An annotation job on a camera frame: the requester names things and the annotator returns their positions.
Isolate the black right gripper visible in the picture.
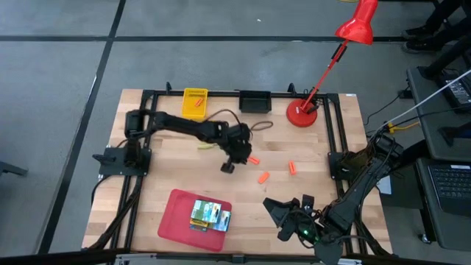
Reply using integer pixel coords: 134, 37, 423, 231
262, 194, 332, 246

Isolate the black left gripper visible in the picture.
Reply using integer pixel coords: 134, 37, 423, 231
219, 123, 254, 174

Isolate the red translucent plastic tray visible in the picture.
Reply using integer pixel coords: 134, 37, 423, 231
157, 188, 233, 253

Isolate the black plastic mesh basket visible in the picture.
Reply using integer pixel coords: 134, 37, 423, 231
238, 90, 272, 114

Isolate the yellow plastic mesh basket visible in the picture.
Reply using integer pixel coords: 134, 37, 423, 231
182, 88, 209, 119

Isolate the red desk lamp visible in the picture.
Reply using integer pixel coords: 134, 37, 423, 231
286, 0, 379, 129

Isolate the black overhead rig beam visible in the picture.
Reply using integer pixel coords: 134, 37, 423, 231
0, 249, 471, 265

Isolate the white paper sheet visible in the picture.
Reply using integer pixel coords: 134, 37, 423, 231
377, 175, 393, 196

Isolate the dark grey desk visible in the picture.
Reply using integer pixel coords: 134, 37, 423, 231
406, 68, 471, 163
414, 157, 471, 252

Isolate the black laptop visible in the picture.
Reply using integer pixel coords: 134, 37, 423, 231
426, 163, 471, 217

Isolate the black stand foot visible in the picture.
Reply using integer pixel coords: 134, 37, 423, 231
439, 123, 471, 148

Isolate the black labelled power adapter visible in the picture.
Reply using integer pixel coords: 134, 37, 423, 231
437, 69, 471, 113

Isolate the black chair base leg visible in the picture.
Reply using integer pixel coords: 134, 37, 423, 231
0, 160, 29, 178

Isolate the person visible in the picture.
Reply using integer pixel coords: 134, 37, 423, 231
400, 0, 471, 54

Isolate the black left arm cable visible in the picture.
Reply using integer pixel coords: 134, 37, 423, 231
205, 108, 275, 133

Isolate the black aluminium table frame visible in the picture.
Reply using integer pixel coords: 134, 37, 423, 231
82, 89, 393, 258

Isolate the yellow plug with cable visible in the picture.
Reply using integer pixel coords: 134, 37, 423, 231
384, 121, 420, 134

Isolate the black floor cable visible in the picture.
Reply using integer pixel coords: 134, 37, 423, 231
364, 88, 411, 128

